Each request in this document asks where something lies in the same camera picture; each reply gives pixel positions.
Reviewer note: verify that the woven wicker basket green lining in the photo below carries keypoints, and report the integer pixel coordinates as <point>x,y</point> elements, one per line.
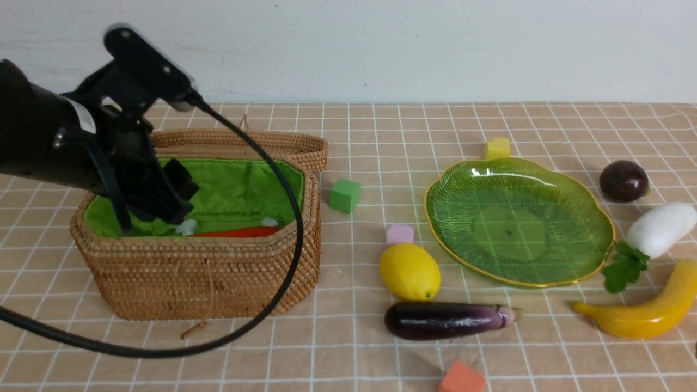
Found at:
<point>160,274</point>

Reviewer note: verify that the yellow toy banana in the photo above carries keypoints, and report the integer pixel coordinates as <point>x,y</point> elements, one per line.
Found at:
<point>652,318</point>

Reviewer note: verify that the purple toy eggplant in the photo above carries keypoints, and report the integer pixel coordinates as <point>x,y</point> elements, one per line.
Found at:
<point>443,320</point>

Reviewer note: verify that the green glass leaf plate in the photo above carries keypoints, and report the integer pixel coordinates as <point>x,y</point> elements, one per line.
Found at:
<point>519,224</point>

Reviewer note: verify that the pink foam cube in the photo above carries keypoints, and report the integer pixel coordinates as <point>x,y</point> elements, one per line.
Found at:
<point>397,234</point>

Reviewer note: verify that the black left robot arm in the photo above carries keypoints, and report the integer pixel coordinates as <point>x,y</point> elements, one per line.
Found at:
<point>42,132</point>

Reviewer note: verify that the orange foam cube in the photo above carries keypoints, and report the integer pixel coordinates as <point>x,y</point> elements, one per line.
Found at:
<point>461,378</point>

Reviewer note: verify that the woven wicker basket lid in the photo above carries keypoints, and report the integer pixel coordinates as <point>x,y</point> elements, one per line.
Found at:
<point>310,152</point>

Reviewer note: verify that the dark purple toy passion fruit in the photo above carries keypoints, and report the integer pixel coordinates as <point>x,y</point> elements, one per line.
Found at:
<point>623,181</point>

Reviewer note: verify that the white toy radish green leaves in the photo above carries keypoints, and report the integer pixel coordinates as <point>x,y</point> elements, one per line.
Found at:
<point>650,237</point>

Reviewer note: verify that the yellow foam cube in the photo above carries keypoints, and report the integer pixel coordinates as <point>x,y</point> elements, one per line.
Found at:
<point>496,148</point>

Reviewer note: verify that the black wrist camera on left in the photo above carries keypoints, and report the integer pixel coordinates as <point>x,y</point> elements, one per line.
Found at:
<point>138,75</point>

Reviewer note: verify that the green foam cube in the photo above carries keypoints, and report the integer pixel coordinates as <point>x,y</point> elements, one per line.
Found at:
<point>345,195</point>

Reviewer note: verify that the orange toy carrot green leaves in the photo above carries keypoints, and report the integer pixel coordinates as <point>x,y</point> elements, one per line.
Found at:
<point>248,232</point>

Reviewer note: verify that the yellow toy lemon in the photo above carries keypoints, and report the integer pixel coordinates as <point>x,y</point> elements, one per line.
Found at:
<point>410,272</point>

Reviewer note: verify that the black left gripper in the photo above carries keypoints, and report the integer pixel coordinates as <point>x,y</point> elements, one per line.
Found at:
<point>130,174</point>

